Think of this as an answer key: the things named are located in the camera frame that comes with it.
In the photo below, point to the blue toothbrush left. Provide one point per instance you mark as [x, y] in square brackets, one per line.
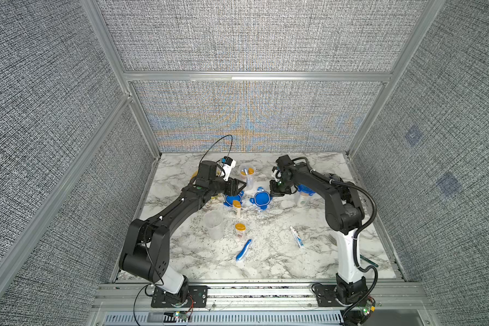
[244, 250]

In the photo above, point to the green handled fork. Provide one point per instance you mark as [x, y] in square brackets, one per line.
[368, 261]

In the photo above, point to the grey bowl with stones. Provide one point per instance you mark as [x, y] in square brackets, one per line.
[333, 179]

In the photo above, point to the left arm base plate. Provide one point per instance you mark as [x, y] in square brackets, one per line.
[193, 296]

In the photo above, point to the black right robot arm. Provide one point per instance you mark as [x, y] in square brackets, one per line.
[349, 210]

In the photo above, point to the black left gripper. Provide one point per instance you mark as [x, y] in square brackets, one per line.
[231, 187]

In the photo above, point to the clear cup back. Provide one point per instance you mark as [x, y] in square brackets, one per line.
[249, 180]

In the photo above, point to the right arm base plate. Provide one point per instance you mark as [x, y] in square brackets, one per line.
[326, 295]

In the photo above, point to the orange cap bottle front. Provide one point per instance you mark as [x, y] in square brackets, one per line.
[240, 230]

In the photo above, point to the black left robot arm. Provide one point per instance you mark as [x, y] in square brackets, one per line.
[146, 249]

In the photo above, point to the orange cap bottle lying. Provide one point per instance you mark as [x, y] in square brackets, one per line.
[237, 206]

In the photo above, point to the clear cup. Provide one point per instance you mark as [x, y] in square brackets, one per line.
[214, 224]
[302, 197]
[249, 180]

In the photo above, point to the toothpaste tube vertical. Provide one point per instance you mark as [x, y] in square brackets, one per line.
[297, 237]

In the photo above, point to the blue lid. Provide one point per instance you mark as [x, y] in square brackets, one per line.
[229, 200]
[305, 190]
[261, 198]

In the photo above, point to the aluminium front rail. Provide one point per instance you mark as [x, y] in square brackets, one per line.
[389, 295]

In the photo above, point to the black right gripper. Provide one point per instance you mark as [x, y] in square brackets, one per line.
[274, 191]

